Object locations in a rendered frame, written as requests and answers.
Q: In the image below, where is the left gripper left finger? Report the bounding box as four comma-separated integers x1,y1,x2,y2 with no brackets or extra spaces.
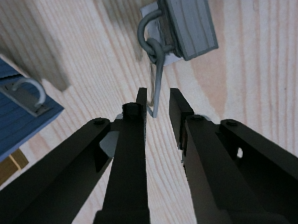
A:
0,87,151,224

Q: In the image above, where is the grey metal hook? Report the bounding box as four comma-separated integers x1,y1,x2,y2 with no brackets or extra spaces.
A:
146,38,164,118

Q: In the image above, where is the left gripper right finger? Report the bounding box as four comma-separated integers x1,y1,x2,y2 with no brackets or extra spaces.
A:
169,88,298,224

